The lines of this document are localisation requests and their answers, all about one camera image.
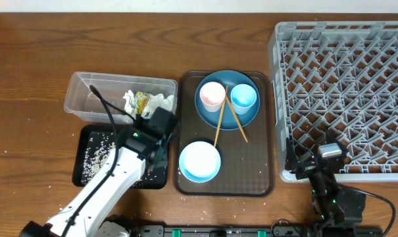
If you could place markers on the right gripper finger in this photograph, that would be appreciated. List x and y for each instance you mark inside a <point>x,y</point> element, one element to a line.
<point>331,138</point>
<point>291,158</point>

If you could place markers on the pink cup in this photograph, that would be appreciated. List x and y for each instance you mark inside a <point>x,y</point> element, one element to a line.
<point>212,95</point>

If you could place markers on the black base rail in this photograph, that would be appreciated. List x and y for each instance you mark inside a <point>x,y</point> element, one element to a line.
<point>276,230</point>

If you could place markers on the left wooden chopstick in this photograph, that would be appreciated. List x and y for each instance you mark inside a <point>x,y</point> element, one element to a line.
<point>220,117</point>

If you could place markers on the light blue cup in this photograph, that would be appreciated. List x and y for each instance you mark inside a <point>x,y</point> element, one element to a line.
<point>243,97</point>

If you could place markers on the right wooden chopstick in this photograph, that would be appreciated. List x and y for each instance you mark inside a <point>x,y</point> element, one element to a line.
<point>236,118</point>

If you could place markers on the grey dishwasher rack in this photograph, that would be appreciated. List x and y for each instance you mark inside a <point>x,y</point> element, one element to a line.
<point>340,77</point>

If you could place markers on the black tray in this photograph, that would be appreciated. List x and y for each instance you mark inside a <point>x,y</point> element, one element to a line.
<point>82,143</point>

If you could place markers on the white rice pile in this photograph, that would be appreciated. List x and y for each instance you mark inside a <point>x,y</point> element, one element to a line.
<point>95,153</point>

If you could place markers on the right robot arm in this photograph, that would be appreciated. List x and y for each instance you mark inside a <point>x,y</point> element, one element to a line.
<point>340,208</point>

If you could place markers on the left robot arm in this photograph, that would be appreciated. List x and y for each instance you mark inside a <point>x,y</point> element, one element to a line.
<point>84,215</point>

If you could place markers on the light blue bowl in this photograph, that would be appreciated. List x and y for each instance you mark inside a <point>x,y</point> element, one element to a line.
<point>200,162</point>

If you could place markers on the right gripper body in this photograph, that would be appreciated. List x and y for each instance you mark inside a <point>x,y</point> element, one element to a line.
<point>306,170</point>

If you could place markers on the wooden chopstick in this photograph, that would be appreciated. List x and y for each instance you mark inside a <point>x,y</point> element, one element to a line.
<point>236,118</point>
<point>220,117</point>

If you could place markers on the clear plastic bin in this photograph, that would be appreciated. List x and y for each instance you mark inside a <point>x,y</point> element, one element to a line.
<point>81,102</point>

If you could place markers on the brown serving tray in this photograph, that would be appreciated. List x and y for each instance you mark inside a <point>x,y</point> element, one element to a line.
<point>247,168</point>

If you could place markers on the green yellow snack wrapper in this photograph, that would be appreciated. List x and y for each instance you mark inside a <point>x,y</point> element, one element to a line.
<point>141,100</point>

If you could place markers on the white tissue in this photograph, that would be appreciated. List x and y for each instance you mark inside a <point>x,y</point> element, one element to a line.
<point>156,101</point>
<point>131,102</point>

